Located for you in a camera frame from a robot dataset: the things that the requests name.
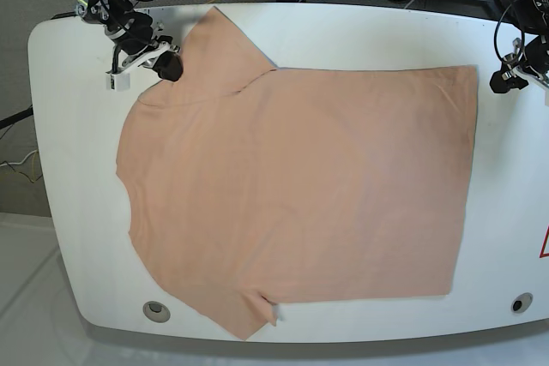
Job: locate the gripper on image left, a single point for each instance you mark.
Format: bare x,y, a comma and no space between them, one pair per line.
137,43

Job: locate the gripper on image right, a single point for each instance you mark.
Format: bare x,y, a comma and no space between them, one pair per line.
526,63

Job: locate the peach T-shirt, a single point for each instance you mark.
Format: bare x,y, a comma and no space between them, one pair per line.
252,185

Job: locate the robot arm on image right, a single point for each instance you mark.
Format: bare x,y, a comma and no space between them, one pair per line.
530,17

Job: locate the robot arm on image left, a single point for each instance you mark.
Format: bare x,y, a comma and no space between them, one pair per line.
102,11

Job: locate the black bar at left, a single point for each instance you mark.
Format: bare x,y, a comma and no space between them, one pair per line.
15,118

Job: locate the red triangle sticker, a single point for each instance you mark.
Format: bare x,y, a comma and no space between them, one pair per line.
544,249

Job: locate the right table grommet hole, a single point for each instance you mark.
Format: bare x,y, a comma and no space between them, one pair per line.
522,303

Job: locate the table grommet hole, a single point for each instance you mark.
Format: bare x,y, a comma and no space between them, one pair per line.
156,312
522,303

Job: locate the left table grommet hole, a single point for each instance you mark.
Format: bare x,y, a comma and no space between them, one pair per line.
156,312

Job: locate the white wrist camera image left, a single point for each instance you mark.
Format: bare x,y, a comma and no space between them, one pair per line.
117,81

